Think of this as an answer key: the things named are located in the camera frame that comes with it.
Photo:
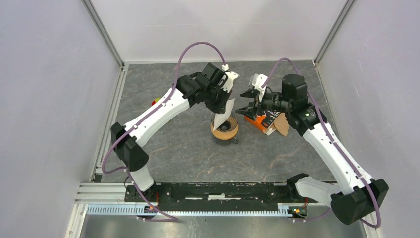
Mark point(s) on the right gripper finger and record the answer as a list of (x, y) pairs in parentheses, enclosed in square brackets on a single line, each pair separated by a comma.
[(249, 112), (249, 93)]

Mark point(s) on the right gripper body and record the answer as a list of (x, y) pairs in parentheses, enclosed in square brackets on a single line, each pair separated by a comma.
[(266, 103)]

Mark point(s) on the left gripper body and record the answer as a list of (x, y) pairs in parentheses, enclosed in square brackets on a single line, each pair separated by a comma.
[(216, 98)]

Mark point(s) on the white paper coffee filter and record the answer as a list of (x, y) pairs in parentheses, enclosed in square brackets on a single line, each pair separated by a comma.
[(219, 119)]

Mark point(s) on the glass cone dripper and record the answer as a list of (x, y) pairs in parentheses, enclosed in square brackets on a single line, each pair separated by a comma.
[(229, 125)]

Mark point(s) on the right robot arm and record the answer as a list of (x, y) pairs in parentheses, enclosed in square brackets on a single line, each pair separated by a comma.
[(356, 193)]

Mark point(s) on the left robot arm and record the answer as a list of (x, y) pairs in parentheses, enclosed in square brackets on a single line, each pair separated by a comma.
[(211, 86)]

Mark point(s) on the coffee filter box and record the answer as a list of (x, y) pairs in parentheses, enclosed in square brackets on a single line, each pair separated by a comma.
[(264, 123)]

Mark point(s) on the brown paper coffee filter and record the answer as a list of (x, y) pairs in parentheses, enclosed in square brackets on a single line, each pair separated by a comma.
[(281, 124)]

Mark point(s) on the glass coffee server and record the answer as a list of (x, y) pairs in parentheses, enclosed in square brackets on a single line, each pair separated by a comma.
[(225, 141)]

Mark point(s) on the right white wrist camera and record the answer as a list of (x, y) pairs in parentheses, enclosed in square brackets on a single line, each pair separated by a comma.
[(258, 82)]

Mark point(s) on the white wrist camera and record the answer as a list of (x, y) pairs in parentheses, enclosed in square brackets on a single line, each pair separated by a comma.
[(258, 82), (231, 76)]

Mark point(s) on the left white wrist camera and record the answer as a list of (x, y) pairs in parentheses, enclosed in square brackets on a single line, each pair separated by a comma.
[(231, 76)]

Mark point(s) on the aluminium frame rail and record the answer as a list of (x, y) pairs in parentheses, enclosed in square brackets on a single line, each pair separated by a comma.
[(98, 193)]

